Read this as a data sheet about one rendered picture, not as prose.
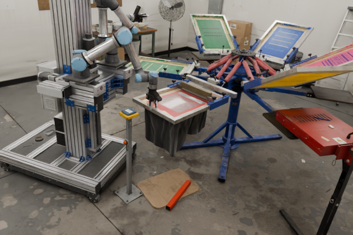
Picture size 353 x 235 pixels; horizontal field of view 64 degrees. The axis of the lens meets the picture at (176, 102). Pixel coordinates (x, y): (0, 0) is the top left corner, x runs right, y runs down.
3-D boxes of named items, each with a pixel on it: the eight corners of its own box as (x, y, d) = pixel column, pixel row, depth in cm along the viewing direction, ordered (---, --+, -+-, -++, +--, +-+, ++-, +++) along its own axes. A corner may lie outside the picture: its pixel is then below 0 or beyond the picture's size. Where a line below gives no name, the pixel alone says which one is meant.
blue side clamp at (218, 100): (210, 110, 273) (210, 104, 270) (206, 108, 277) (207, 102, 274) (228, 102, 293) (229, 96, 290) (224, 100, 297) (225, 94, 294)
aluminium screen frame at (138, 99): (174, 124, 241) (174, 120, 240) (132, 101, 277) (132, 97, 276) (227, 100, 294) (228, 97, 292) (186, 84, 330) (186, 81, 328)
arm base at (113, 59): (101, 62, 284) (101, 52, 280) (110, 58, 297) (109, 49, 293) (114, 64, 280) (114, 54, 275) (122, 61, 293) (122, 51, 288)
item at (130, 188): (126, 204, 282) (126, 120, 241) (114, 192, 295) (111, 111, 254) (144, 193, 296) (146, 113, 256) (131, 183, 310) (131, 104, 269)
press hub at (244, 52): (231, 155, 371) (249, 55, 314) (208, 142, 395) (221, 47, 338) (247, 144, 397) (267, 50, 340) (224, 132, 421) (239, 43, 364)
